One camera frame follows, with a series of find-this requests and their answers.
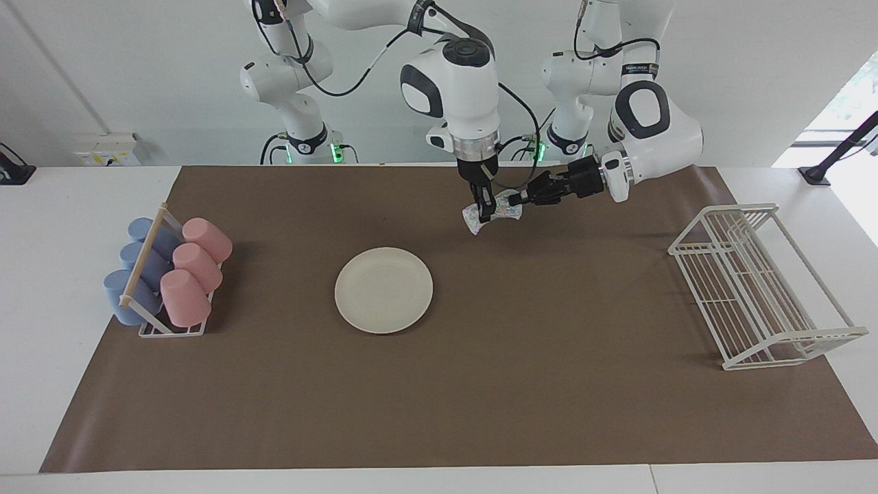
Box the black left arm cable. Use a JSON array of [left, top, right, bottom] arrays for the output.
[[575, 0, 661, 61]]

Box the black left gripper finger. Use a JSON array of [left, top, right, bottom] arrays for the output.
[[507, 189, 571, 207], [524, 171, 567, 197]]

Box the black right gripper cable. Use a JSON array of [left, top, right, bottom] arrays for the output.
[[250, 0, 543, 194]]

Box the white wire dish rack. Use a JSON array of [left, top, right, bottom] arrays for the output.
[[668, 202, 869, 371]]

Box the cream round plate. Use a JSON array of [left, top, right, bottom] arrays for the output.
[[334, 247, 434, 336]]

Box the brown table mat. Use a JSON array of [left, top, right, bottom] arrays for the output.
[[39, 163, 878, 474]]

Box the black right base cable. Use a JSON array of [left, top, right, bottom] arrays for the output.
[[259, 132, 289, 165]]

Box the clear crinkly packet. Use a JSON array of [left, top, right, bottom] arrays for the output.
[[461, 191, 523, 236]]

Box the black table clamp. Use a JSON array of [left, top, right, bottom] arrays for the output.
[[0, 142, 36, 185]]

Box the pink plastic cup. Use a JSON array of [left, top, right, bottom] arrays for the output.
[[160, 269, 212, 328], [182, 217, 233, 265], [172, 242, 224, 292]]

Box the white wall socket box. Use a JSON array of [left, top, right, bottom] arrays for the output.
[[74, 132, 149, 167]]

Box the blue plastic cup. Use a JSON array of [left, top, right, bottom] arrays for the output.
[[120, 242, 172, 289], [103, 269, 163, 326], [128, 217, 180, 258]]

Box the white wire cup holder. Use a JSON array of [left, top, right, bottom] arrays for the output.
[[119, 202, 222, 338]]

